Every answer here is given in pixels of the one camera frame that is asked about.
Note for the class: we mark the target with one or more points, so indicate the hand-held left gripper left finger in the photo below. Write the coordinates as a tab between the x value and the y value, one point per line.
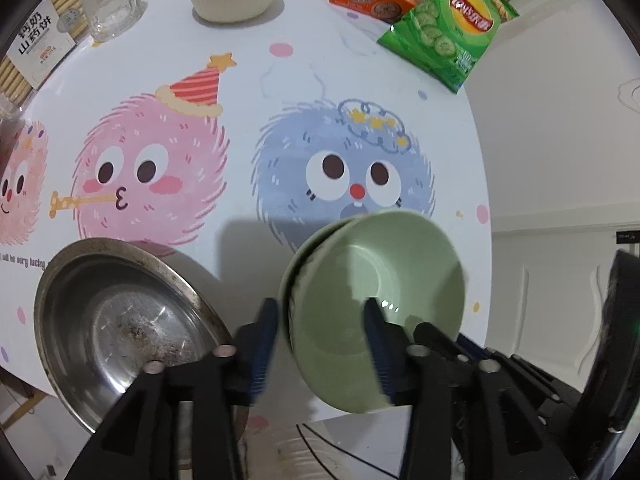
263	355

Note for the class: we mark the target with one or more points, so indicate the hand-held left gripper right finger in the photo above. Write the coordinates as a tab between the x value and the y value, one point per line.
379	360

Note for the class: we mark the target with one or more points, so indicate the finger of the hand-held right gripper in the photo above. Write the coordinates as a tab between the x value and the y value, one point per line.
542	417
555	390

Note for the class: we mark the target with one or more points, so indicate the green ribbed ceramic bowl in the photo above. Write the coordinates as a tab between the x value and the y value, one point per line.
350	270
295	270

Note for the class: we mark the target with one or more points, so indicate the large stainless steel bowl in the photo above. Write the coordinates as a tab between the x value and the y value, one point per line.
115	320

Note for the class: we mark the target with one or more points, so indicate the cartoon printed round table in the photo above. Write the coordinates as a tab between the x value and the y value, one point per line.
300	85

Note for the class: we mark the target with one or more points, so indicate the green chips bag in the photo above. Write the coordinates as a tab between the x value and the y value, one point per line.
445	25

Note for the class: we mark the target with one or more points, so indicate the clear drinking glass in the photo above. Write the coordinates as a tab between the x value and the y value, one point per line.
115	5

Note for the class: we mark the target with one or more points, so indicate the clear plastic biscuit box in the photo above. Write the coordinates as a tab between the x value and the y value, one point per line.
35	40

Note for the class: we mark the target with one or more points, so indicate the wooden chair frame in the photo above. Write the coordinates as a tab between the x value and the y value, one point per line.
25	410

